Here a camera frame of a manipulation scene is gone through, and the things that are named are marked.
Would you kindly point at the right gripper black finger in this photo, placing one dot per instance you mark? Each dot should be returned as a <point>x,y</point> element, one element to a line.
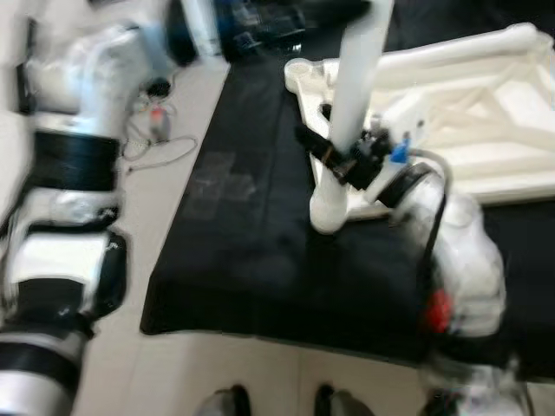
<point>319,147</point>
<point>327,111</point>

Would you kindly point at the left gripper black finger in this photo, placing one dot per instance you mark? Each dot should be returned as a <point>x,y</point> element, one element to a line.
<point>334,10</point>

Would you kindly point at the white plastic table top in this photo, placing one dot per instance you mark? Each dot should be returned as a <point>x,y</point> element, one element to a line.
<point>503,173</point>

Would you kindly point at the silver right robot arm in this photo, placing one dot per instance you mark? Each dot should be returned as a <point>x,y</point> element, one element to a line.
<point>468,251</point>

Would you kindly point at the tan rubber band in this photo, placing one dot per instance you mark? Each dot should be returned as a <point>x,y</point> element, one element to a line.
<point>332,154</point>

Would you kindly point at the black wifi router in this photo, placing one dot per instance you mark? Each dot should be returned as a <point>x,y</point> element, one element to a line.
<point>159,87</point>

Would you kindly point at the black tablecloth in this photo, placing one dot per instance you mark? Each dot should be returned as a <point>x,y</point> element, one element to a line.
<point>243,260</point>

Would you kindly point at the grey right robot foot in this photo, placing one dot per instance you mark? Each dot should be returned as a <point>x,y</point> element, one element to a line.
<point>342,403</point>

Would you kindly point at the grey robot foot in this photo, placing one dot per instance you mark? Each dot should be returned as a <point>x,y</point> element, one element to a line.
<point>224,403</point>
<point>342,403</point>

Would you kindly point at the grey left robot foot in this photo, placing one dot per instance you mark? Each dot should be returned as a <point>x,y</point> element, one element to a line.
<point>224,403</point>

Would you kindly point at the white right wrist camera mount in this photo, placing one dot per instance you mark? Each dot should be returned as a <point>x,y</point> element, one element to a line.
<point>384,180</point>

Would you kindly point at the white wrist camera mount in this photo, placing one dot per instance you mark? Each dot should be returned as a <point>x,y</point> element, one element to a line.
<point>384,180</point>
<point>201,30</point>

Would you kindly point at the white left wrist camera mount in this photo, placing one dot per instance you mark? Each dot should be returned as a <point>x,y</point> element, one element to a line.
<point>201,30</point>

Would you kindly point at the white box red switch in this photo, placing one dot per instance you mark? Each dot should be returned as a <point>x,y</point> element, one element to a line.
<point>159,126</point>

